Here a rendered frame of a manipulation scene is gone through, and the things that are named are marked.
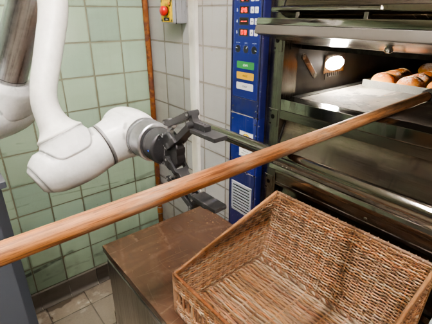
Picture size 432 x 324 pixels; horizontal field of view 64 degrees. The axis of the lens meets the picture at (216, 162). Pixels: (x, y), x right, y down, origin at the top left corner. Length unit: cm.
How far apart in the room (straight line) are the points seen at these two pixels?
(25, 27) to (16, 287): 82
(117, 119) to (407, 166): 77
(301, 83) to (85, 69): 101
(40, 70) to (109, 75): 103
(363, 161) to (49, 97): 86
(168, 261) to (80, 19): 112
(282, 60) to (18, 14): 79
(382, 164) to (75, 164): 81
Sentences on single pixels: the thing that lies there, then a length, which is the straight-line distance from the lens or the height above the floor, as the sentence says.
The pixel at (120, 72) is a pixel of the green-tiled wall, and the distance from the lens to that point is 186.
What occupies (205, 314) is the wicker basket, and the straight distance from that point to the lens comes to 103.
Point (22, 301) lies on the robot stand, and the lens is 142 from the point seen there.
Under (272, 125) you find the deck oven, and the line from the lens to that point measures 128.
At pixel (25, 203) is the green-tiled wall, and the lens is 188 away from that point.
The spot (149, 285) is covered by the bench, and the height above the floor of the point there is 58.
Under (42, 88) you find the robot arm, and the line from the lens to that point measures 82.
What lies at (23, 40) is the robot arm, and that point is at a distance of 117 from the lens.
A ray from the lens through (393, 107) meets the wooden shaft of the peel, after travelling 112.
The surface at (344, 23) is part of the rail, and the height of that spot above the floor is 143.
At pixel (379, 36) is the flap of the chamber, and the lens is 87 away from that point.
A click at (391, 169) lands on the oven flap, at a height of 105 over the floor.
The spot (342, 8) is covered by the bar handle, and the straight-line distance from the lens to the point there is 98.
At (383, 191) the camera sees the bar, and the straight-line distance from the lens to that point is 66.
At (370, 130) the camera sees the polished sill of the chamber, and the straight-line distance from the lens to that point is 107.
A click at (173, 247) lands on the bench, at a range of 146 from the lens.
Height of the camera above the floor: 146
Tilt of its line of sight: 23 degrees down
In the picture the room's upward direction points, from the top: straight up
